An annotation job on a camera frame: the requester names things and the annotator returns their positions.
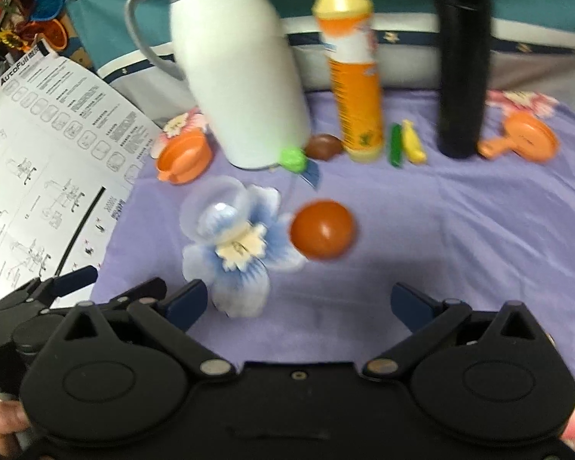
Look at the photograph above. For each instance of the small clear bowl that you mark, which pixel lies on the small clear bowl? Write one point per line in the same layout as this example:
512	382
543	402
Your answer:
211	201

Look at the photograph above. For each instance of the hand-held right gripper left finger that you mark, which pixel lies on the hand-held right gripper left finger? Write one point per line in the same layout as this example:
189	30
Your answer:
187	303

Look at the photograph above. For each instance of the brown toy chestnut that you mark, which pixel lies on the brown toy chestnut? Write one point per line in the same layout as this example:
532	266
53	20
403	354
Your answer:
323	146

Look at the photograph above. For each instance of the green toy cucumber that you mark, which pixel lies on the green toy cucumber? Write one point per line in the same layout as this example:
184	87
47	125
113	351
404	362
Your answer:
396	148

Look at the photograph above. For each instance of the orange small cup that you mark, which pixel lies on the orange small cup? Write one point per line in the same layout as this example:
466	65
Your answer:
184	158

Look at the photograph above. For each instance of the small brown bowl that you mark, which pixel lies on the small brown bowl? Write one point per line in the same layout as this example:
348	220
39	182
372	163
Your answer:
323	230

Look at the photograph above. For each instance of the purple floral tablecloth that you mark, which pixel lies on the purple floral tablecloth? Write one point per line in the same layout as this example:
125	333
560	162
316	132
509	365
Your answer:
436	230

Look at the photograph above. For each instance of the yellow toy banana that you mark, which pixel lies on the yellow toy banana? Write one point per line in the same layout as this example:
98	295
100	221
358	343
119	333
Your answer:
413	146

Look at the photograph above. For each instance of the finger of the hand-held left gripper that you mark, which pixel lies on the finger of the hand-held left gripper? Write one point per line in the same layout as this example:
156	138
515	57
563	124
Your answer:
141	290
76	276

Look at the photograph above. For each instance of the orange plastic cup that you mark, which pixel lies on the orange plastic cup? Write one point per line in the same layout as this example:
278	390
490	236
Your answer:
52	34

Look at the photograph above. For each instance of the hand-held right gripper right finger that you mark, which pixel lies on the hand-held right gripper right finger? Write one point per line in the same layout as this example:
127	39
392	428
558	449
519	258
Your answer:
408	303

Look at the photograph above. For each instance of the person's left hand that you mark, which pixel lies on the person's left hand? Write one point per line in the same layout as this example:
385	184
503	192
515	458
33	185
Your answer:
0	421

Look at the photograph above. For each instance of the white instruction sheet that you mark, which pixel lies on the white instruction sheet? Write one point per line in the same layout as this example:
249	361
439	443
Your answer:
43	153

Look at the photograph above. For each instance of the green toy ball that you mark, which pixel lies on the green toy ball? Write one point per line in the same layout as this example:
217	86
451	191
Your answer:
293	159

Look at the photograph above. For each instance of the orange yellow detergent bottle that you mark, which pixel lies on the orange yellow detergent bottle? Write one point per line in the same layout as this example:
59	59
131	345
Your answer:
357	81

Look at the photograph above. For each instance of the black thermos flask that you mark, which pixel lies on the black thermos flask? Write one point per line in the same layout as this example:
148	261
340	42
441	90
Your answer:
460	67

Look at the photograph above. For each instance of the orange toy pan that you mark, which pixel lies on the orange toy pan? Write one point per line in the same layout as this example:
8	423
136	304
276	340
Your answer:
527	136

